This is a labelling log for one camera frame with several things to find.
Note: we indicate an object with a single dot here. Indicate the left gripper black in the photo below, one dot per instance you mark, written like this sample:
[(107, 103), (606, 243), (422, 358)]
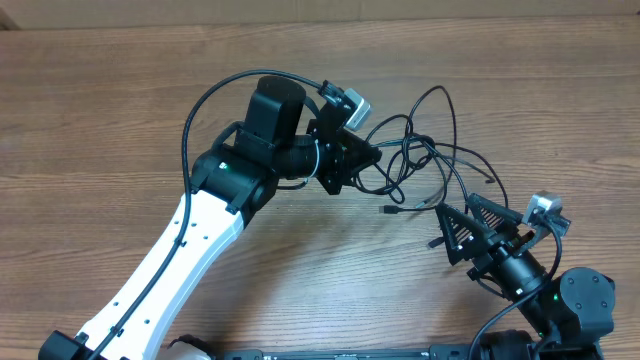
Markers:
[(347, 160)]

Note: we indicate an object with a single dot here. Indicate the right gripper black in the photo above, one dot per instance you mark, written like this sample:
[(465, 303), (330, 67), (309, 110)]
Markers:
[(499, 246)]

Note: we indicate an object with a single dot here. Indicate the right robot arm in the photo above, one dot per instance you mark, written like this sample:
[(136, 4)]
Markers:
[(570, 312)]

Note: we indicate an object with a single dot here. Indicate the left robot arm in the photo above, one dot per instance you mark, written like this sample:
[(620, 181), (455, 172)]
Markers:
[(295, 128)]

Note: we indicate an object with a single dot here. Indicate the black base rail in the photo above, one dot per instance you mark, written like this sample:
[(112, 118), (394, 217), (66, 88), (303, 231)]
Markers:
[(433, 352)]

